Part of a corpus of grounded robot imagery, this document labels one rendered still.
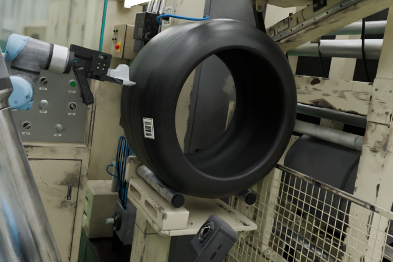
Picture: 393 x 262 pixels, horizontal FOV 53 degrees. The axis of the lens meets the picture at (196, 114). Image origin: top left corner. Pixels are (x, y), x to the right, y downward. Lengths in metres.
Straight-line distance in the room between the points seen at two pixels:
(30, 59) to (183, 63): 0.41
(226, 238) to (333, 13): 1.10
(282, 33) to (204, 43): 0.51
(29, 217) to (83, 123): 1.34
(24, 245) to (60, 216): 1.37
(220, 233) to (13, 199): 0.26
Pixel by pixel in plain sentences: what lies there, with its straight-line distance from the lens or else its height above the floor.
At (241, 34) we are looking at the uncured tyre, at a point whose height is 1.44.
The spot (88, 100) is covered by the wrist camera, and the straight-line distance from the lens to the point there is 1.17.
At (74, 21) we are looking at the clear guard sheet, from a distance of 1.80.
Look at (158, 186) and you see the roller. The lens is 1.34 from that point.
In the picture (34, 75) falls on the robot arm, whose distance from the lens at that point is 1.13.
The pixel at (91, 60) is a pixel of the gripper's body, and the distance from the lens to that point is 1.15.
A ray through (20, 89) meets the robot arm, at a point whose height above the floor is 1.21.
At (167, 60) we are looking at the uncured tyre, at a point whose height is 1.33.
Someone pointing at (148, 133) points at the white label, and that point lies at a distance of 1.14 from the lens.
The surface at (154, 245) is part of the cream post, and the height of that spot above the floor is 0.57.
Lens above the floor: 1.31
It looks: 6 degrees down
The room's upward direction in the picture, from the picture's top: 8 degrees clockwise
